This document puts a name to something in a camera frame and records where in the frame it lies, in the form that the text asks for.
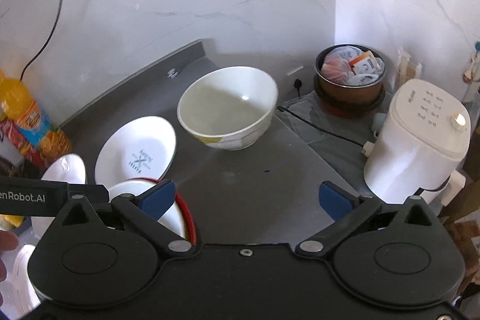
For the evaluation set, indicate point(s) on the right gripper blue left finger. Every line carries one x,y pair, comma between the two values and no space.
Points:
159,196

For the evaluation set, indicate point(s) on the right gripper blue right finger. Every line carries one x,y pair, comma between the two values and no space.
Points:
349,213

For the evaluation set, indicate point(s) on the red rimmed bowl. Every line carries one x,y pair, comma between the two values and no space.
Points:
176,216

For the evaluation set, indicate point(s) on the large white sweet plate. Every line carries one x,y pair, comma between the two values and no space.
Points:
70,169

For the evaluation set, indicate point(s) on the small white bakery plate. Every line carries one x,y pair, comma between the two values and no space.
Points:
143,148

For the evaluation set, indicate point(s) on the large white ceramic bowl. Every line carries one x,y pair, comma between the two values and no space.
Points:
230,108

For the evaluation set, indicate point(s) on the white air fryer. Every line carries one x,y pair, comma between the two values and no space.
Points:
424,138

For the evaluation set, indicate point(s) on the orange juice bottle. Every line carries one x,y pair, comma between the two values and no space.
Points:
32,121

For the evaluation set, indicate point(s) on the brown pot with packets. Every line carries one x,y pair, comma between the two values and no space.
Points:
350,80

